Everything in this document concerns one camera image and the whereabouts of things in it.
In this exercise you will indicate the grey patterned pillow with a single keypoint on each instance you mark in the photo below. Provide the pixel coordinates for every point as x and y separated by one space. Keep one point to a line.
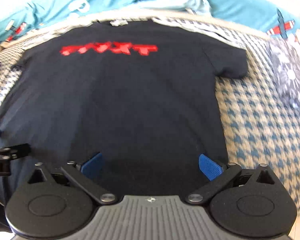
285 59

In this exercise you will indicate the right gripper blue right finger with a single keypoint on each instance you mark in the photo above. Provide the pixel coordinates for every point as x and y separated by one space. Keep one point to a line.
210 168

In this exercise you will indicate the houndstooth blue white bedspread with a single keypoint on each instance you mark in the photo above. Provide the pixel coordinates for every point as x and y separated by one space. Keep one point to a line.
257 126

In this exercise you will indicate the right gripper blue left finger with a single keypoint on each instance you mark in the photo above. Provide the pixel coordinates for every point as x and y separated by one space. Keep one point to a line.
92 167

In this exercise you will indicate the black t-shirt red print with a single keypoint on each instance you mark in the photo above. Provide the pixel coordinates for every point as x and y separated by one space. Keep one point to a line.
142 95

